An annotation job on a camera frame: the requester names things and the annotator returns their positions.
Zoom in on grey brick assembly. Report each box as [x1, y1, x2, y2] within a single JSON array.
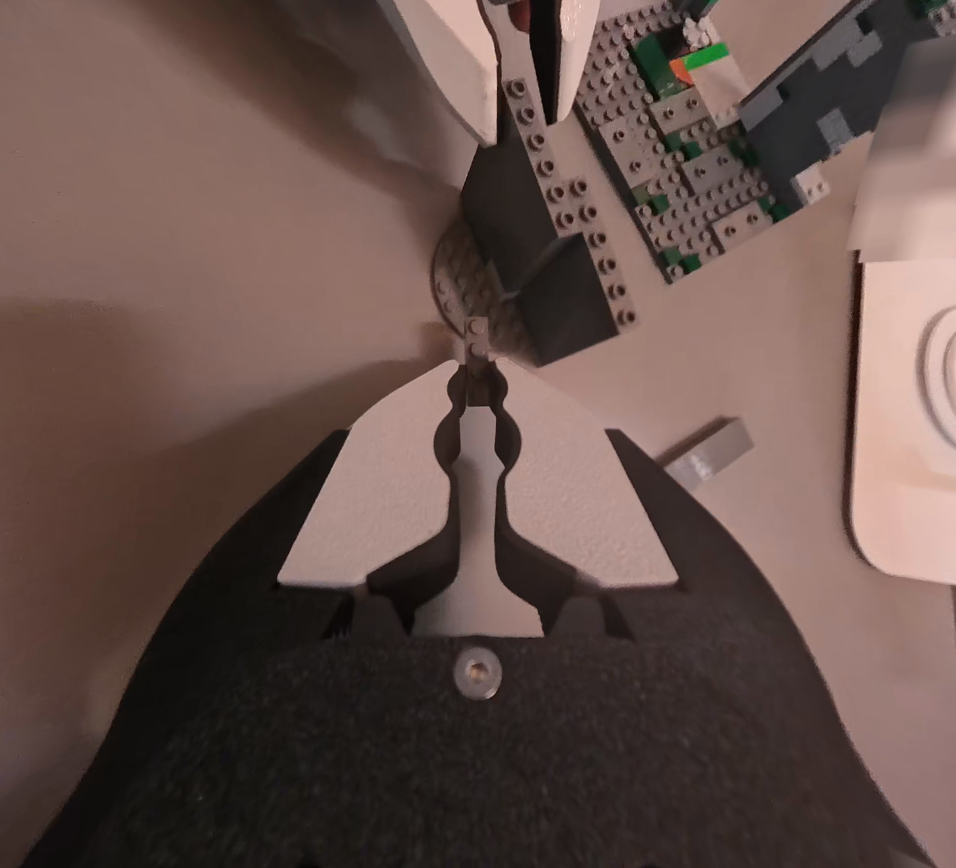
[[432, 78, 640, 369]]

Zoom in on white moulded tray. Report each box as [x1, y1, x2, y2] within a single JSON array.
[[847, 259, 956, 583]]

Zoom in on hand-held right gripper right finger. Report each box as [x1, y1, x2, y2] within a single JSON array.
[[489, 359, 681, 634]]

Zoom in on plain grey brick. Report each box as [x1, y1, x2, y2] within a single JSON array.
[[659, 418, 755, 490]]

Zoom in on small grey plate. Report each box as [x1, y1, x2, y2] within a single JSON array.
[[463, 318, 491, 408]]

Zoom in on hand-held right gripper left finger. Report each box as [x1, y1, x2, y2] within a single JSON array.
[[276, 362, 468, 634]]

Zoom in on grey baseplate with green bricks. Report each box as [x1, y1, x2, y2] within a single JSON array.
[[574, 2, 794, 287]]

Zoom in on grey brick castle wall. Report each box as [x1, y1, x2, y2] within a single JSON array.
[[738, 0, 956, 212]]

